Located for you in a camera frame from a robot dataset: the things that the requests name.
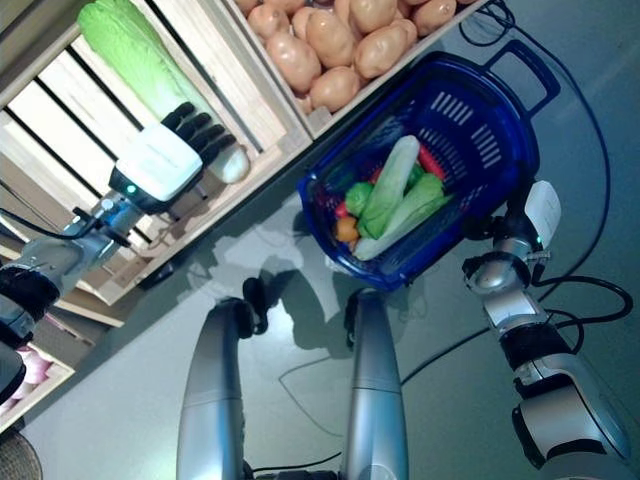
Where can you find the woven wicker basket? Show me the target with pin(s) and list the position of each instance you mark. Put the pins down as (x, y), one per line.
(12, 460)

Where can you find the red orange carrot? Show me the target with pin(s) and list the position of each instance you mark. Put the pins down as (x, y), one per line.
(430, 160)

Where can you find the green white napa cabbage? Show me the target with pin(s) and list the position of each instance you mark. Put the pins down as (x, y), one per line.
(390, 185)
(130, 50)
(430, 197)

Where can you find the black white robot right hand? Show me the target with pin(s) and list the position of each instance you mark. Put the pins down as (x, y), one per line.
(542, 210)

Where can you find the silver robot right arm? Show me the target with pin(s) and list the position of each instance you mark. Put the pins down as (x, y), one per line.
(515, 305)

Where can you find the tan potato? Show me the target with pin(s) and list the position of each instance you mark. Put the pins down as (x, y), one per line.
(265, 20)
(294, 57)
(435, 12)
(330, 37)
(301, 21)
(334, 90)
(372, 12)
(381, 50)

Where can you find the black stand foot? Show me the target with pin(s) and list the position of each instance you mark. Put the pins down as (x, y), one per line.
(155, 275)

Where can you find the red chili pepper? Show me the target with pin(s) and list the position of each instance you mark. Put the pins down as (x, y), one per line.
(341, 209)

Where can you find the wooden crate of potatoes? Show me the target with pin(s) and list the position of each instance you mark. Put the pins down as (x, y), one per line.
(320, 122)

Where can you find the black white robot left hand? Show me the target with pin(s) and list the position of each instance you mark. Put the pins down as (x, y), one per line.
(160, 160)

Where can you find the wooden crate with slatted bottom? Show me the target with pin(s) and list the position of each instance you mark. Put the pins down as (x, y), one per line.
(240, 100)

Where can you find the blue plastic shopping basket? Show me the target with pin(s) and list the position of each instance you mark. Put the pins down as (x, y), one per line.
(522, 145)

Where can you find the orange fruit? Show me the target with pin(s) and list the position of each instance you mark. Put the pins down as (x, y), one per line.
(346, 229)

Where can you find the red tomato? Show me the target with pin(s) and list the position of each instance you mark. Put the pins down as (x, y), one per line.
(376, 175)

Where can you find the light green round vegetable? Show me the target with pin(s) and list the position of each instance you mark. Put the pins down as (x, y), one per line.
(357, 196)

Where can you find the wooden produce display stand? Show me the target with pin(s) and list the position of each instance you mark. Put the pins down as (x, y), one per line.
(95, 305)

